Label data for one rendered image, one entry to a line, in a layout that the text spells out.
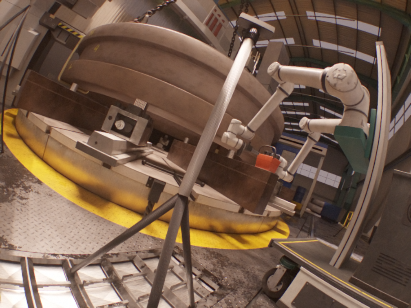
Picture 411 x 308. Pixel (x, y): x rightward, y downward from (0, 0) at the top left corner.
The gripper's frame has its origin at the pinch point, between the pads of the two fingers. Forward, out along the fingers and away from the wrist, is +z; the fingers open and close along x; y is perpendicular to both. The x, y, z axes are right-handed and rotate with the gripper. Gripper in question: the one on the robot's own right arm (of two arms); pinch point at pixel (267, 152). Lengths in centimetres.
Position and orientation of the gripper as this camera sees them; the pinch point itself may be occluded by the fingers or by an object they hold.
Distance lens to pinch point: 172.7
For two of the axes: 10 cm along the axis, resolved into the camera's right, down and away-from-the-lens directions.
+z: -7.7, -3.4, -5.4
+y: 3.9, -9.2, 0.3
